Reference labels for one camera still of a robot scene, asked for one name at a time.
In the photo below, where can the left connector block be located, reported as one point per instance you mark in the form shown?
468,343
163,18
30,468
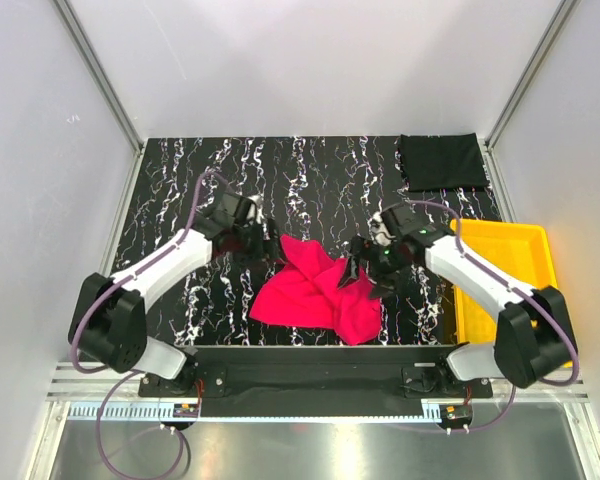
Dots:
190,409

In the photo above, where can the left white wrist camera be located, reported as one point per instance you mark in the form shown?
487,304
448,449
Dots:
255,212

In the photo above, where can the folded black t shirt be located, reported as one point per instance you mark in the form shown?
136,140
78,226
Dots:
432,163

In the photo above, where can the yellow plastic bin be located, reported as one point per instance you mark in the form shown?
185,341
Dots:
520,250

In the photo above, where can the aluminium frame post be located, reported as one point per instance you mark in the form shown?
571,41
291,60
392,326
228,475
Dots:
550,35
89,56

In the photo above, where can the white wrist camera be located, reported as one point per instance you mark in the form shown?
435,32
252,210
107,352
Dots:
379,231
255,212

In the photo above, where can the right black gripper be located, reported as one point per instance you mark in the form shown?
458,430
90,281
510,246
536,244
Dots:
368,261

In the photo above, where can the left aluminium frame post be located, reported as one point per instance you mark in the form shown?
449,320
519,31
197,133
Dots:
89,56

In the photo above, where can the slotted cable duct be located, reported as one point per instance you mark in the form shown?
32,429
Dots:
211,411

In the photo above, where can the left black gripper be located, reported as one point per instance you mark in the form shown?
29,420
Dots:
262,242

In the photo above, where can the right aluminium frame post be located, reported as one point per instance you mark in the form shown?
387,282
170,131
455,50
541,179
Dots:
550,35

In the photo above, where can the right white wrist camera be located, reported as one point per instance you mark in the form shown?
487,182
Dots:
379,231

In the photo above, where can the connector block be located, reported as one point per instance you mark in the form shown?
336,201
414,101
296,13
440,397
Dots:
190,409
462,413

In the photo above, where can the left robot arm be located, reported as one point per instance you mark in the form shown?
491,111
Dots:
109,322

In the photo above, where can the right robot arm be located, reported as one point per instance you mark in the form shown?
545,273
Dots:
534,334

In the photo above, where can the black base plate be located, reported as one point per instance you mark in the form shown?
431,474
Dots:
329,377

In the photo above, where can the right connector block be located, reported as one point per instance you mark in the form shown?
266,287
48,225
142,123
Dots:
462,413

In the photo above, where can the pink t shirt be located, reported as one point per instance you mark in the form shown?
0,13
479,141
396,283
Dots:
305,294

